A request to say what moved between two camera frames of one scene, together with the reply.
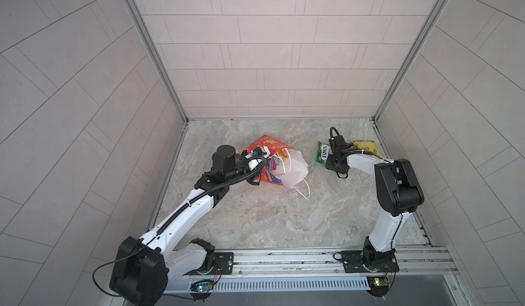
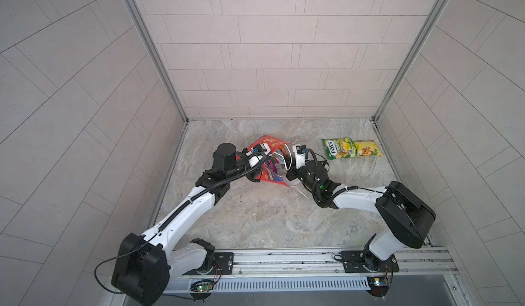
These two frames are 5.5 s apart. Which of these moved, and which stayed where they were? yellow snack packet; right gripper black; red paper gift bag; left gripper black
Moved: right gripper black
Stayed: yellow snack packet; red paper gift bag; left gripper black
